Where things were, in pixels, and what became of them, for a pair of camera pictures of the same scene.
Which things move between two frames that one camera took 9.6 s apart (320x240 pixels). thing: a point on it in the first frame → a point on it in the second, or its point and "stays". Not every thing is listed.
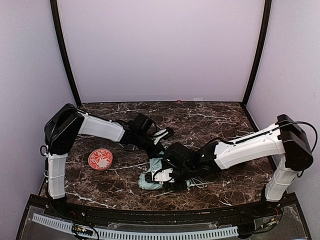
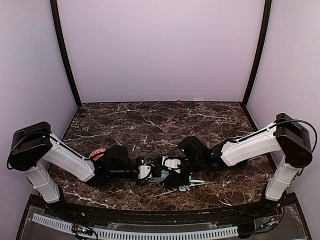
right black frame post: x=261 y=45 stays
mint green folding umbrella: x=156 y=162 → x=161 y=176
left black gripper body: x=155 y=152 → x=153 y=171
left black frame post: x=54 y=9 stays
